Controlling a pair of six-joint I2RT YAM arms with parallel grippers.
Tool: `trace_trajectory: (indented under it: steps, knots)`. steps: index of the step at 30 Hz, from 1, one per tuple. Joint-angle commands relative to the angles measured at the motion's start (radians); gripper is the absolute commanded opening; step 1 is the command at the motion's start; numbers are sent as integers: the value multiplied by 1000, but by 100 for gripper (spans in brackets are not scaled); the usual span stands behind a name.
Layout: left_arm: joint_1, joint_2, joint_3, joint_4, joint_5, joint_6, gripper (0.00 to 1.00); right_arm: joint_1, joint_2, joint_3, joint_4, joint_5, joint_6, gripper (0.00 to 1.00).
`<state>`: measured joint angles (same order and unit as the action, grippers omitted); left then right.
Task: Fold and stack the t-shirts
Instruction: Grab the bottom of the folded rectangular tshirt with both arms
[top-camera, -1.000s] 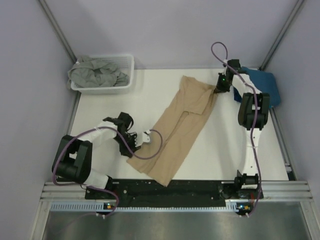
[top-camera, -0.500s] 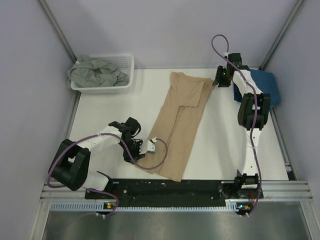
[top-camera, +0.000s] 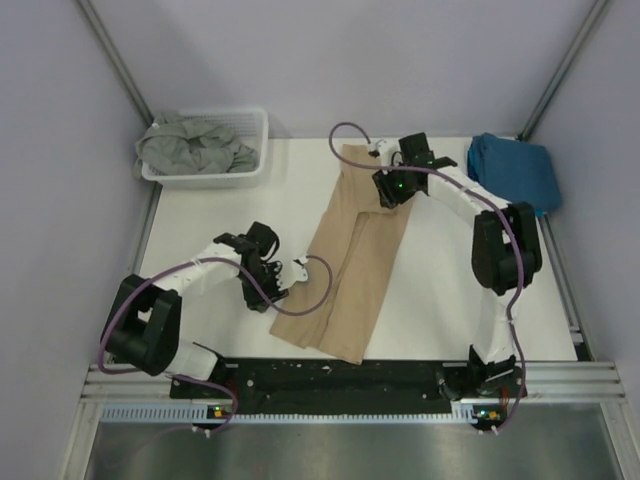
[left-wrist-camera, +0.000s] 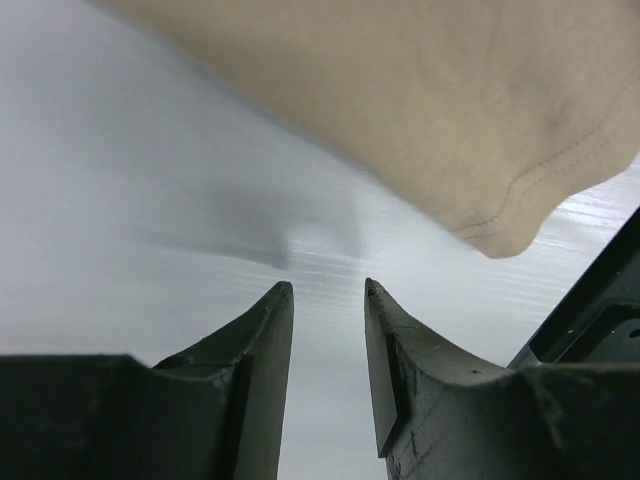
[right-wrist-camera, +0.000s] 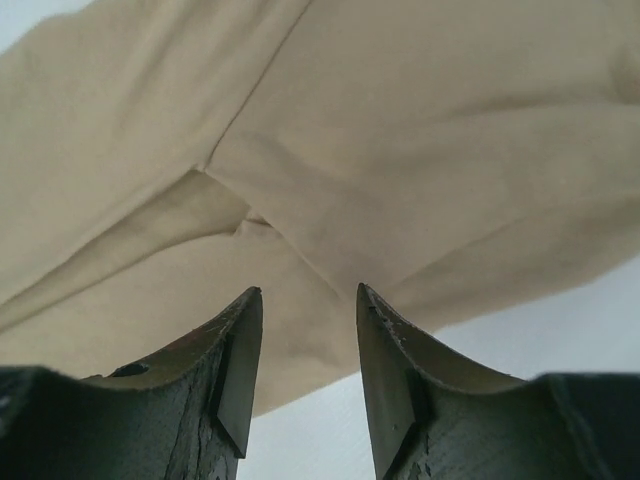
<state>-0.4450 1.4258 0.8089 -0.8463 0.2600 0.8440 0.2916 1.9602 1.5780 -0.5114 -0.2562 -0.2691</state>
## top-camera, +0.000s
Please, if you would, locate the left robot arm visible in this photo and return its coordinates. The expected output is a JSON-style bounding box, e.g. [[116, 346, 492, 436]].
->
[[100, 222, 288, 397]]

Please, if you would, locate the folded blue t shirt stack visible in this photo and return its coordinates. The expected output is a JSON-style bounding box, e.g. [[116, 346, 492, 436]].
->
[[467, 133, 562, 216]]

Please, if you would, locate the aluminium frame post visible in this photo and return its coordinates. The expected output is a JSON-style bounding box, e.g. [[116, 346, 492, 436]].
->
[[516, 0, 613, 142], [73, 0, 153, 126]]

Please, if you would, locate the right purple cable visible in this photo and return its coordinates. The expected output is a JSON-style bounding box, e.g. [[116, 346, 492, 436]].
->
[[328, 121, 527, 435]]

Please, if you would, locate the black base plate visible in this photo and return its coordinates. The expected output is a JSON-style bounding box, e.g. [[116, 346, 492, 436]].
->
[[170, 357, 527, 416]]

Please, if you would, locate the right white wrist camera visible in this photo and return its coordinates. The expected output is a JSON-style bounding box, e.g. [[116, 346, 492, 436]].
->
[[367, 139, 388, 157]]

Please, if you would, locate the grey slotted cable duct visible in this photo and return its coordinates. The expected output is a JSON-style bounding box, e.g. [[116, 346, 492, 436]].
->
[[100, 404, 478, 425]]

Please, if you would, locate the grey t shirt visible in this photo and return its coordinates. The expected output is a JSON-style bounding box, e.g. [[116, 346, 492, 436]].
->
[[135, 111, 259, 176]]

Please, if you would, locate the right aluminium frame post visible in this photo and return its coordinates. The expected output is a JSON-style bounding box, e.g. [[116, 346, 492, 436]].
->
[[516, 0, 613, 142]]

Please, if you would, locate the left aluminium frame post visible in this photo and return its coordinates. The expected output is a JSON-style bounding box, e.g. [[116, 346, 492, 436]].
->
[[73, 0, 153, 126]]

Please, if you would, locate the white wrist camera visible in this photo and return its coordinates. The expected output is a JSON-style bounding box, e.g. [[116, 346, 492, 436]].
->
[[367, 139, 388, 157], [276, 255, 309, 291]]

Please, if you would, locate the white plastic basket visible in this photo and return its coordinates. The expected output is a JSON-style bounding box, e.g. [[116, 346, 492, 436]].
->
[[135, 108, 269, 189]]

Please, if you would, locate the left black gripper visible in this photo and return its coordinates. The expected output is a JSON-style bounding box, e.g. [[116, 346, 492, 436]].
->
[[239, 262, 288, 313]]

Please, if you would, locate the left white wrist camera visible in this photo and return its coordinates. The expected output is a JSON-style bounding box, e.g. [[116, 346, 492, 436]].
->
[[276, 255, 309, 291]]

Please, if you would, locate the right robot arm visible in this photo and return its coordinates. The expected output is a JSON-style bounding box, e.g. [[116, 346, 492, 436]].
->
[[372, 133, 542, 396]]

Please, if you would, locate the beige t shirt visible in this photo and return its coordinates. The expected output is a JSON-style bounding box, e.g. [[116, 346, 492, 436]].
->
[[270, 164, 412, 364]]

